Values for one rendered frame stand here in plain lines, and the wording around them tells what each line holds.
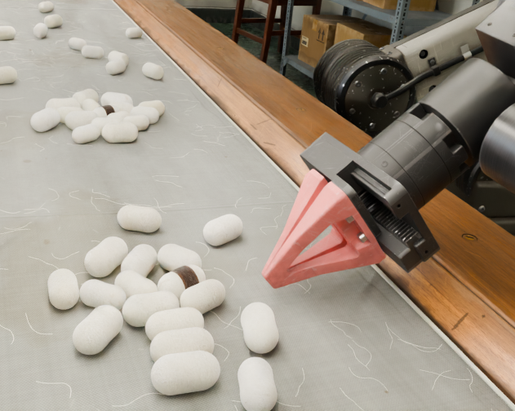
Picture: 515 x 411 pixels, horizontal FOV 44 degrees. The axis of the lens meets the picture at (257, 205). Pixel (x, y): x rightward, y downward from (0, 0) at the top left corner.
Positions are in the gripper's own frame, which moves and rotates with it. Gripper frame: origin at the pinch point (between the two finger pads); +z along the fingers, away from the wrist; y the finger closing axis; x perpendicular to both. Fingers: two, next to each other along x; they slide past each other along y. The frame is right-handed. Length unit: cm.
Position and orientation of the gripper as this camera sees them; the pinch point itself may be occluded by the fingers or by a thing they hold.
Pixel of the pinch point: (277, 273)
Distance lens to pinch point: 43.6
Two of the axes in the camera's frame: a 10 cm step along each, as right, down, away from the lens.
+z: -7.7, 6.4, -0.3
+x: 5.2, 6.4, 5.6
